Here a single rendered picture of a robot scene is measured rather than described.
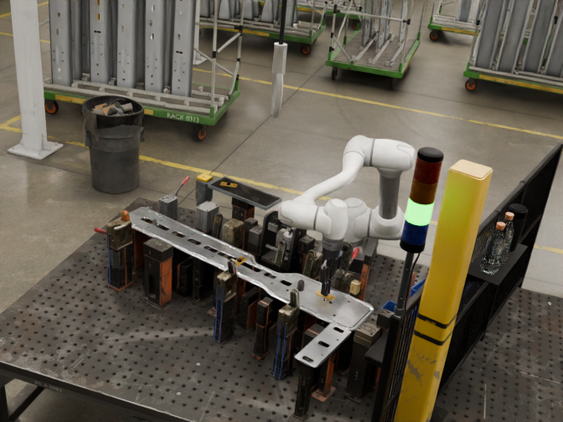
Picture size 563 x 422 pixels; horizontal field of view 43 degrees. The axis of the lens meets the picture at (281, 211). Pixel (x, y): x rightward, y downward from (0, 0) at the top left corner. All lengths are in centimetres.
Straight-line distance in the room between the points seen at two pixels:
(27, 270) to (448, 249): 357
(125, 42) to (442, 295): 582
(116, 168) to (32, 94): 116
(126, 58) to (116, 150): 189
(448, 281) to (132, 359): 158
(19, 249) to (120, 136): 120
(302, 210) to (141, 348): 98
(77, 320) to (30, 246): 202
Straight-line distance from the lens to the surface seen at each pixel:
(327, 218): 286
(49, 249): 536
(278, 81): 96
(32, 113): 675
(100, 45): 767
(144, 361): 321
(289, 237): 334
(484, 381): 338
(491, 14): 978
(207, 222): 352
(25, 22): 650
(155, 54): 745
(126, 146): 590
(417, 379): 238
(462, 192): 202
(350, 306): 310
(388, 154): 329
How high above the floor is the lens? 277
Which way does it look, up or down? 28 degrees down
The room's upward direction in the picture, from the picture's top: 6 degrees clockwise
